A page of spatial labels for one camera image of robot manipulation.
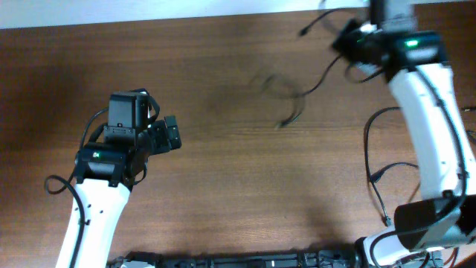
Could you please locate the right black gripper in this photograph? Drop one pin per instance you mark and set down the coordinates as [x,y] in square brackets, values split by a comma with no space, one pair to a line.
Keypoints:
[342,44]

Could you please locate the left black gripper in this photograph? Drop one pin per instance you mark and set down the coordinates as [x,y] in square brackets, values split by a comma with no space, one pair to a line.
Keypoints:
[159,129]

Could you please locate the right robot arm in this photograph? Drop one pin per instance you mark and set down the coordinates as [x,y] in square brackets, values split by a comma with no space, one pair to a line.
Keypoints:
[420,78]

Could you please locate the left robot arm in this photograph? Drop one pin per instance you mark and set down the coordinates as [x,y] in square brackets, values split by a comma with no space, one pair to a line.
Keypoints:
[106,166]

